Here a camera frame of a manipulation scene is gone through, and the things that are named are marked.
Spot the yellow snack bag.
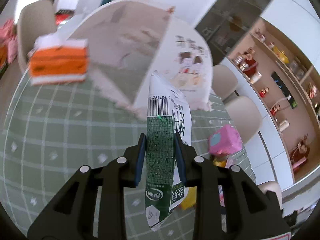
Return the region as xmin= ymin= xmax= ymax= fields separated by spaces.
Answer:
xmin=180 ymin=157 xmax=228 ymax=214

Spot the green white milk carton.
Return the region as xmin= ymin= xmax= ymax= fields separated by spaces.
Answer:
xmin=145 ymin=72 xmax=191 ymax=231

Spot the red flower decoration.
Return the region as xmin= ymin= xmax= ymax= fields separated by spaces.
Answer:
xmin=289 ymin=134 xmax=310 ymax=173

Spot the pink toy bucket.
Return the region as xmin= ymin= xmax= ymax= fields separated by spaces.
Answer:
xmin=208 ymin=125 xmax=242 ymax=156

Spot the green checkered tablecloth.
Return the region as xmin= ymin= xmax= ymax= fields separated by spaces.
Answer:
xmin=0 ymin=62 xmax=257 ymax=240

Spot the white electric kettle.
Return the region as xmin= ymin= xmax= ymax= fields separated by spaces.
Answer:
xmin=278 ymin=120 xmax=290 ymax=132

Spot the middle beige chair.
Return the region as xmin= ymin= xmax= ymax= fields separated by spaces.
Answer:
xmin=225 ymin=96 xmax=263 ymax=144

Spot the black power strip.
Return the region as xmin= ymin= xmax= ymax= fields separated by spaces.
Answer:
xmin=271 ymin=72 xmax=297 ymax=109

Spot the far beige chair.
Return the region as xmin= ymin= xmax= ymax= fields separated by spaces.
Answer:
xmin=212 ymin=64 xmax=238 ymax=100

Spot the orange tissue box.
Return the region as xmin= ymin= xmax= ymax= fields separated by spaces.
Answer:
xmin=28 ymin=33 xmax=89 ymax=86

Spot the yellow teapot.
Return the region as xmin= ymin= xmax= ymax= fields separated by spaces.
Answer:
xmin=272 ymin=46 xmax=289 ymax=64

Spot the mesh food cover tent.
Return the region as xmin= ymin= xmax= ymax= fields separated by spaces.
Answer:
xmin=69 ymin=0 xmax=213 ymax=120

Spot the beige chair at table left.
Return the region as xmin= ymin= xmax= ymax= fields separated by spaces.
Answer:
xmin=17 ymin=0 xmax=57 ymax=74

